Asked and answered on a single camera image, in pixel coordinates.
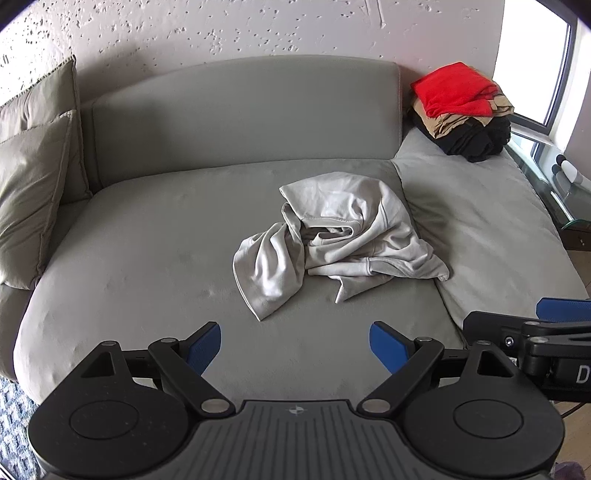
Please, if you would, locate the black folded garment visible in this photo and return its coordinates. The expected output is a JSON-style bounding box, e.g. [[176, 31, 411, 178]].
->
[[413, 113, 512, 163]]

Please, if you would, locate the beige cushion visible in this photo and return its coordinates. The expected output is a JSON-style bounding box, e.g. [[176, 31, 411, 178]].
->
[[0, 111, 77, 291], [0, 54, 93, 204]]

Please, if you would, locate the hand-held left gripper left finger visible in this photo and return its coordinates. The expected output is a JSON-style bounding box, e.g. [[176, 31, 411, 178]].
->
[[81, 322, 236, 416]]

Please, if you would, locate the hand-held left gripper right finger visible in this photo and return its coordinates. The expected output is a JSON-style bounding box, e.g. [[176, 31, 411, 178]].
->
[[358, 322, 513, 415]]

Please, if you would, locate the blue patterned rug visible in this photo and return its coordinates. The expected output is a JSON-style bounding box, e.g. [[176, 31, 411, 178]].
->
[[0, 376, 42, 480]]

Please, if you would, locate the red folded garment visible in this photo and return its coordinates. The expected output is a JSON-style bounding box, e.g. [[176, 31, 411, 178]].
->
[[410, 61, 499, 118]]

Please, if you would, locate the tan folded garment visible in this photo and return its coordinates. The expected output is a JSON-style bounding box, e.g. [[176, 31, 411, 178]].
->
[[412, 92, 514, 139]]

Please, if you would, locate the grey fabric sofa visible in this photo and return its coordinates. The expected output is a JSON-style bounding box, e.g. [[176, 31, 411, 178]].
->
[[0, 54, 589, 407]]

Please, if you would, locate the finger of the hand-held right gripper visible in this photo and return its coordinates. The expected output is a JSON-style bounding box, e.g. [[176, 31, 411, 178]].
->
[[463, 311, 539, 356], [537, 298, 591, 321]]

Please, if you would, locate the window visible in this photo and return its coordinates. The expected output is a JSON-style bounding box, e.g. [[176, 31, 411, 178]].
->
[[492, 0, 591, 153]]

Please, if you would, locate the glass side table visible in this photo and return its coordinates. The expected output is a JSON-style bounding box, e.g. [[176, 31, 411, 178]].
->
[[505, 138, 591, 232]]

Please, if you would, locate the white handheld device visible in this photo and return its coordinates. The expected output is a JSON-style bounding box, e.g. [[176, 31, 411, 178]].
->
[[551, 154, 591, 190]]

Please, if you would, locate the light grey sweatshirt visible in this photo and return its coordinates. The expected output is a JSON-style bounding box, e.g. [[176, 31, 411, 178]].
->
[[232, 172, 451, 322]]

